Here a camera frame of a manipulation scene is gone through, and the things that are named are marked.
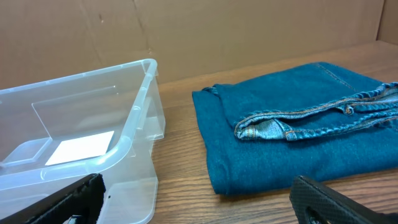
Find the blue denim jeans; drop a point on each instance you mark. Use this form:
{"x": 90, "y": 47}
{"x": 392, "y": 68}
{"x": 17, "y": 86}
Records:
{"x": 318, "y": 120}

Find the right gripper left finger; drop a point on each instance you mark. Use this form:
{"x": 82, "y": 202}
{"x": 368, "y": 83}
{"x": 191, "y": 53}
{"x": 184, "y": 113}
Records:
{"x": 79, "y": 202}

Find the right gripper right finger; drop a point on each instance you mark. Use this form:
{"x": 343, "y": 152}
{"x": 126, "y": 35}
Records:
{"x": 313, "y": 202}

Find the clear plastic storage bin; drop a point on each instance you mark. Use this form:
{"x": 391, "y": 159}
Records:
{"x": 36, "y": 118}

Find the white label in bin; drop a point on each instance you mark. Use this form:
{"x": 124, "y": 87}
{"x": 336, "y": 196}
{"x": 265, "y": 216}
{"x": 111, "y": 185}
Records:
{"x": 81, "y": 148}

